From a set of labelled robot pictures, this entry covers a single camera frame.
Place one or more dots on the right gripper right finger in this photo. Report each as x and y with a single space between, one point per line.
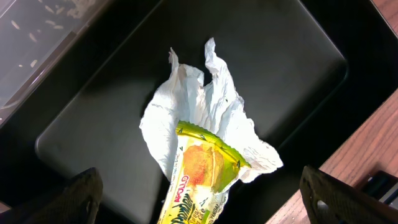
329 200

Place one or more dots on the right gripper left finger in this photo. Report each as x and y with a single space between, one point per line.
76 201

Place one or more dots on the green yellow snack wrapper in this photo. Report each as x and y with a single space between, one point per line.
204 169

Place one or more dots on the white napkin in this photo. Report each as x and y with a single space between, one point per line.
216 106

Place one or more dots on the rice food waste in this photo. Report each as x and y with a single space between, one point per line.
32 29

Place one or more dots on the black waste tray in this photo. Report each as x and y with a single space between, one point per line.
310 73

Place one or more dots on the clear plastic waste bin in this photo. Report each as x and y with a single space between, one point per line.
18 83

